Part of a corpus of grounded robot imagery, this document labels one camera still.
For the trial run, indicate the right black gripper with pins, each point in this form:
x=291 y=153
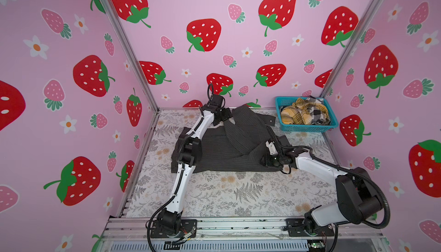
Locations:
x=265 y=161

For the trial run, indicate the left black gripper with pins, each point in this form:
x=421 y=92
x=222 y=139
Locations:
x=226 y=114

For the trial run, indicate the dark grey striped shirt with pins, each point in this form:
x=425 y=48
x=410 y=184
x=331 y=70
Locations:
x=238 y=146

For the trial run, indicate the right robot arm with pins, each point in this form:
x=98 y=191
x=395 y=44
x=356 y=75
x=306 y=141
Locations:
x=359 y=198

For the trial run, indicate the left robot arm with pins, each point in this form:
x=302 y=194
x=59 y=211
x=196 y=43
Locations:
x=188 y=154

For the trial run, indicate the teal plastic basket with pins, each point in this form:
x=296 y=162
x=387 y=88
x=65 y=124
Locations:
x=281 y=102

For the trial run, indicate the yellow plaid shirt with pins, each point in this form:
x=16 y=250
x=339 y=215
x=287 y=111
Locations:
x=309 y=112

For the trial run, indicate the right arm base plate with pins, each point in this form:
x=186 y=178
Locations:
x=300 y=227

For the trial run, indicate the aluminium rail frame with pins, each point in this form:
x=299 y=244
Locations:
x=240 y=234

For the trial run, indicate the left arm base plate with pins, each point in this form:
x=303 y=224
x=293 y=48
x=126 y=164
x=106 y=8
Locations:
x=161 y=229

